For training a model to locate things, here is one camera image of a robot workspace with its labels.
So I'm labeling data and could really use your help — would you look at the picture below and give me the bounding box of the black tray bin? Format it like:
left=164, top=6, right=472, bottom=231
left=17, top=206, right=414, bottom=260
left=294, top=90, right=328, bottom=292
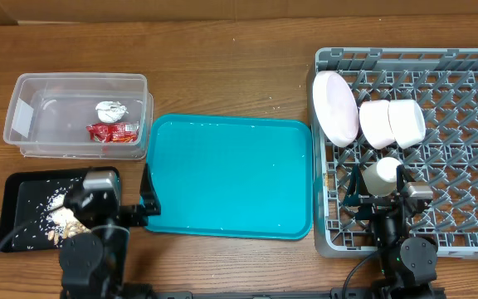
left=0, top=169, right=88, bottom=252

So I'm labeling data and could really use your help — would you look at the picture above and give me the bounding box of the red snack wrapper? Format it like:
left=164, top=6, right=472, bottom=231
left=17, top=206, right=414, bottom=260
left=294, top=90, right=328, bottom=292
left=86, top=122, right=139, bottom=143

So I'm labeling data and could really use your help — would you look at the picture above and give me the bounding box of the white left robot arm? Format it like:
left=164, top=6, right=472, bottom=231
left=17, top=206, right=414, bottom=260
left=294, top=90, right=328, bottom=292
left=59, top=165, right=161, bottom=299

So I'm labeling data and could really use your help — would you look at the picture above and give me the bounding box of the teal plastic tray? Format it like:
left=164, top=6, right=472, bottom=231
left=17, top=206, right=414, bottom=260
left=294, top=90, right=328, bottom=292
left=146, top=114, right=313, bottom=240

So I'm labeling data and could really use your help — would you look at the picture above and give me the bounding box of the pink bowl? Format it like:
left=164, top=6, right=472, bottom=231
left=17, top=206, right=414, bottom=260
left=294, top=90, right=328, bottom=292
left=359, top=100, right=395, bottom=150

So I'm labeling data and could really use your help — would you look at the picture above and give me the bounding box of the white cup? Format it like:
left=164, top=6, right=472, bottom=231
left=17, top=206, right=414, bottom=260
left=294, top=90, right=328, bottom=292
left=363, top=157, right=401, bottom=196

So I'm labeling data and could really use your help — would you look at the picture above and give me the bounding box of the pink plate with food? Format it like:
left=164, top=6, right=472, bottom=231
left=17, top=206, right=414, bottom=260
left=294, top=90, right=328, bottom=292
left=312, top=71, right=359, bottom=147

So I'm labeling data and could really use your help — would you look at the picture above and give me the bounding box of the clear plastic bin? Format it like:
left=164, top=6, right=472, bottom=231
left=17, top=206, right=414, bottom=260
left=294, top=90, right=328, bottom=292
left=3, top=72, right=154, bottom=160

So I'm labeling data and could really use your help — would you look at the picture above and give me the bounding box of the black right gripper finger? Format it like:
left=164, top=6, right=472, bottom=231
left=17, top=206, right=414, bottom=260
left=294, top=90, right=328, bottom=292
left=343, top=165, right=362, bottom=207
left=395, top=164, right=415, bottom=199

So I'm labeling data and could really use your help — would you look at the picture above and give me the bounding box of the white tissue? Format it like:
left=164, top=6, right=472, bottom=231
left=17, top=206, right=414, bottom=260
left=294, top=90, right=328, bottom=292
left=95, top=101, right=127, bottom=124

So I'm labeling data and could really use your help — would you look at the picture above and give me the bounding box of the black rail at table edge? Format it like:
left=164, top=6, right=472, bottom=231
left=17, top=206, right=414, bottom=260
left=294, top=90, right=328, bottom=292
left=118, top=282, right=447, bottom=299

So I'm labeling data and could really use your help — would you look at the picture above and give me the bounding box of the grey dishwasher rack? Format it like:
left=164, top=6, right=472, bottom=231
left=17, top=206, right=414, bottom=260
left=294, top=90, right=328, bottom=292
left=310, top=47, right=478, bottom=259

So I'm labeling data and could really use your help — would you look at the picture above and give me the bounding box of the rice and peanut food pile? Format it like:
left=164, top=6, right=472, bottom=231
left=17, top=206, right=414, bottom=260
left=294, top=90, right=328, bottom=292
left=44, top=194, right=90, bottom=247

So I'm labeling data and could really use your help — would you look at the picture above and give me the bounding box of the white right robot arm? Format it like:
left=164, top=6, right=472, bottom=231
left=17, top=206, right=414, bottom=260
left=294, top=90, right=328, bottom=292
left=340, top=165, right=446, bottom=298

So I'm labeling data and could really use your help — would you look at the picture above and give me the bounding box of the white bowl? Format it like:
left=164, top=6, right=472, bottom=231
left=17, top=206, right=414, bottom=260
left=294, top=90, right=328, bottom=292
left=388, top=100, right=427, bottom=149

